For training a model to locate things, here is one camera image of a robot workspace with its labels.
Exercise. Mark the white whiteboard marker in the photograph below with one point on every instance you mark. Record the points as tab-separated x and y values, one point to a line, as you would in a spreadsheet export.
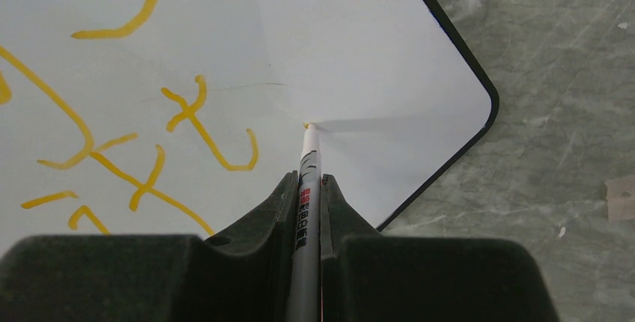
304	294

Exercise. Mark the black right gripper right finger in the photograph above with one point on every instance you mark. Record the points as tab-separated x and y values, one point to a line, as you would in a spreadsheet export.
367	276

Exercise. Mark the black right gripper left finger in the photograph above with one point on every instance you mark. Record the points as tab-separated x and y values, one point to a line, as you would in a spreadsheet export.
241	273

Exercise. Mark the white whiteboard black frame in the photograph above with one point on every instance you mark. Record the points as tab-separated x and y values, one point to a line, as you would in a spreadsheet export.
180	116

